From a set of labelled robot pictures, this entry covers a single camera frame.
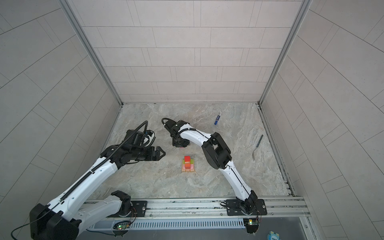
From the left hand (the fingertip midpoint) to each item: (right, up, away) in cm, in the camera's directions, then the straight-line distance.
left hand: (163, 152), depth 76 cm
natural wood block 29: (+12, -12, +7) cm, 18 cm away
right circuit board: (+43, -31, -8) cm, 54 cm away
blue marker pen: (+32, +17, +31) cm, 48 cm away
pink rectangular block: (+14, -9, +6) cm, 18 cm away
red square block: (+12, -4, +4) cm, 13 cm away
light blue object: (+50, -33, -13) cm, 61 cm away
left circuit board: (-15, -29, -12) cm, 35 cm away
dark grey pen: (+58, +3, +20) cm, 61 cm away
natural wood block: (+15, -12, +7) cm, 20 cm away
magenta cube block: (+9, +2, +5) cm, 10 cm away
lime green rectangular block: (+14, -7, +7) cm, 17 cm away
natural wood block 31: (+10, -12, +7) cm, 16 cm away
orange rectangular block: (+12, -9, +5) cm, 16 cm away
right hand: (+5, -1, +19) cm, 20 cm away
